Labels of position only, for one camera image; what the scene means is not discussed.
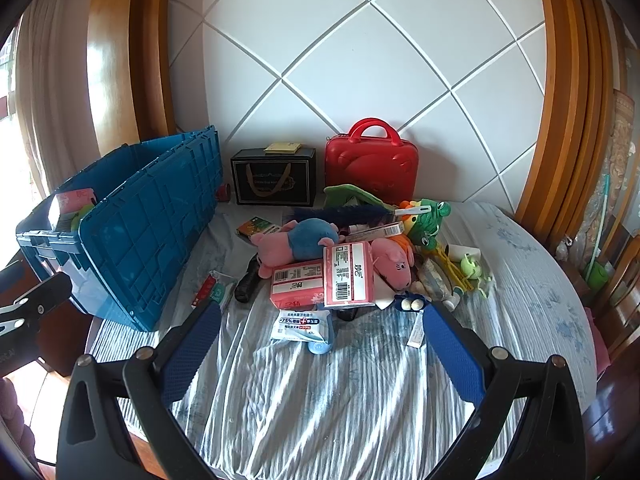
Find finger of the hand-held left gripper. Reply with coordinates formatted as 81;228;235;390
0;271;74;323

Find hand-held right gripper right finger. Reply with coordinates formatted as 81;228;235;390
422;301;587;480

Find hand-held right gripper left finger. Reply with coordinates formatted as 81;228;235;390
56;301;223;480

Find small blue white plush toy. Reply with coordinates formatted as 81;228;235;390
394;290;431;314

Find blue plastic crate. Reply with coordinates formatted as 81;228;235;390
15;127;224;333

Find pink pig plush orange dress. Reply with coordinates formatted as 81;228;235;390
370;235;417;292

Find person's left hand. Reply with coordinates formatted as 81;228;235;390
0;377;28;466

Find white red toothpaste tube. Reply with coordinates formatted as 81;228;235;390
192;270;236;311

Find clear plastic packet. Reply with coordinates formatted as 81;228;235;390
417;260;458;303

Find yellow plastic tongs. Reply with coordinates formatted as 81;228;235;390
427;247;473;293

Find small green frog toy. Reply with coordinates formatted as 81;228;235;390
460;254;493;292

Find cardboard tube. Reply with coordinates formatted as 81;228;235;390
446;242;481;261

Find white wipes packet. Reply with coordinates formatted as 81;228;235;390
271;310;333;345

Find green frog plush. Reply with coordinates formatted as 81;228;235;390
406;199;452;252

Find green orange small box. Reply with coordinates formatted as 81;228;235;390
236;216;273;241

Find white red toothpaste box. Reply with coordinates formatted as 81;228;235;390
345;222;405;242

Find pink pig plush blue dress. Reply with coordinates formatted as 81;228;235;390
251;219;342;279

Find dark blue feather duster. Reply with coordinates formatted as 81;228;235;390
292;205;417;229

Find wooden chair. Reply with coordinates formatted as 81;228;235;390
597;235;640;356

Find green fabric pouch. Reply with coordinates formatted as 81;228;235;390
324;184;396;211

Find black gift box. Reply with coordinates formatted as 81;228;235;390
231;147;317;207

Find red hard case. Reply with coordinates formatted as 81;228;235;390
325;119;420;202

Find beige curtain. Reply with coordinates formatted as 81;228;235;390
12;0;101;201

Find green mop handle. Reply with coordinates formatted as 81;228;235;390
582;175;613;291

